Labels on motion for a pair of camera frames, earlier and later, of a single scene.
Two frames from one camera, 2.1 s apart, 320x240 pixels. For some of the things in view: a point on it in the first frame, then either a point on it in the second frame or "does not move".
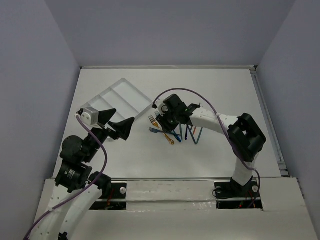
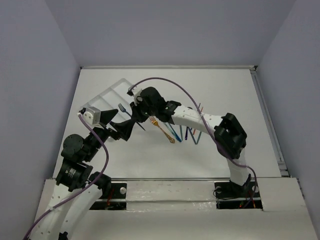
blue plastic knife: [192, 135] does not move
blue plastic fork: [155, 130] to [123, 109]
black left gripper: [109, 128] does not move
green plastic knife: [199, 135] does not move
